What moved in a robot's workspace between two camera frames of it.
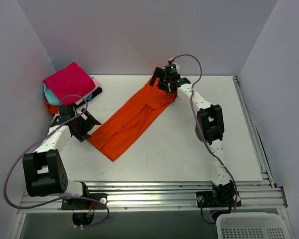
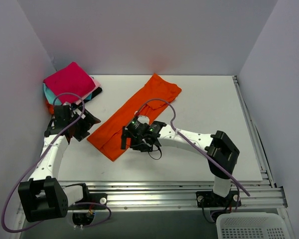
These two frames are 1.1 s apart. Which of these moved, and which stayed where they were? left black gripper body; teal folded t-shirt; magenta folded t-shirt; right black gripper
Moved: right black gripper
Stayed: left black gripper body; teal folded t-shirt; magenta folded t-shirt
